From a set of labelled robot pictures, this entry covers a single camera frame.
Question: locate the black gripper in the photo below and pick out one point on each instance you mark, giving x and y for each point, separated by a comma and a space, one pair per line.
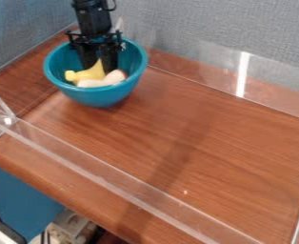
94, 24

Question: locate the white and brown toy mushroom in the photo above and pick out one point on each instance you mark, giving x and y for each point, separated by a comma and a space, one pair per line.
113, 77

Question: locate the clear acrylic barrier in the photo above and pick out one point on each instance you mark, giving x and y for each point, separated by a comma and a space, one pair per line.
190, 163

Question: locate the white object under table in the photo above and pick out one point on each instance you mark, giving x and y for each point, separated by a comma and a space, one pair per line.
70, 228

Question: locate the yellow toy banana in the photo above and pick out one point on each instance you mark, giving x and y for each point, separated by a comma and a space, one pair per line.
93, 73

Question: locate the blue plastic bowl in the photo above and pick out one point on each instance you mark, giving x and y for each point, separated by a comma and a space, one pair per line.
62, 59

